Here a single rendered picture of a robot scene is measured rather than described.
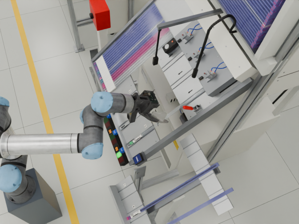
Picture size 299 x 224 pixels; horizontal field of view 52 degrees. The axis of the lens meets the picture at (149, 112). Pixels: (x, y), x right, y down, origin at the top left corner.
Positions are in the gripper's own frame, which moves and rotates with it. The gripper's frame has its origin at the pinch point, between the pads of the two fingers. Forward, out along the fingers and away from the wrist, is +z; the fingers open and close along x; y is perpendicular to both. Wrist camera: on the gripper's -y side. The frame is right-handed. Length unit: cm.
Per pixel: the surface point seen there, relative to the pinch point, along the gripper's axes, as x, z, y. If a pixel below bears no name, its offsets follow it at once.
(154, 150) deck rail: -9.8, 8.0, -20.1
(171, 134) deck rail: -9.2, 8.8, -7.3
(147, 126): 2.9, 8.1, -18.4
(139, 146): -3.7, 6.5, -27.6
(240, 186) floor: -31, 110, -48
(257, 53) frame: -10.1, 0.1, 47.3
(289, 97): -8, 73, 27
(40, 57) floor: 135, 20, -111
